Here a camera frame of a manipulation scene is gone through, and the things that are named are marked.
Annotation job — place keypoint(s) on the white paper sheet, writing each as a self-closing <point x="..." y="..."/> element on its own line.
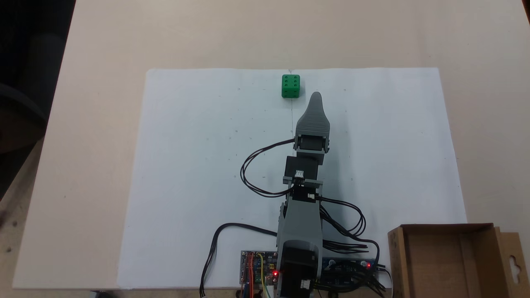
<point x="186" y="165"/>

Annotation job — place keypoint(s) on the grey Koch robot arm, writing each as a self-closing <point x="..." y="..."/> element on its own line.
<point x="300" y="219"/>

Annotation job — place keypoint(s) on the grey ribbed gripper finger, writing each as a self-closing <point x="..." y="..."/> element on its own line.
<point x="314" y="122"/>

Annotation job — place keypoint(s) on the green dice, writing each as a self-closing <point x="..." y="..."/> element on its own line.
<point x="290" y="86"/>

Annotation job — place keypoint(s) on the blue circuit board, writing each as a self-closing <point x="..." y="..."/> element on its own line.
<point x="348" y="269"/>

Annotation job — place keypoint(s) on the brown cardboard box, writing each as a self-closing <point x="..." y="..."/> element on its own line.
<point x="434" y="265"/>

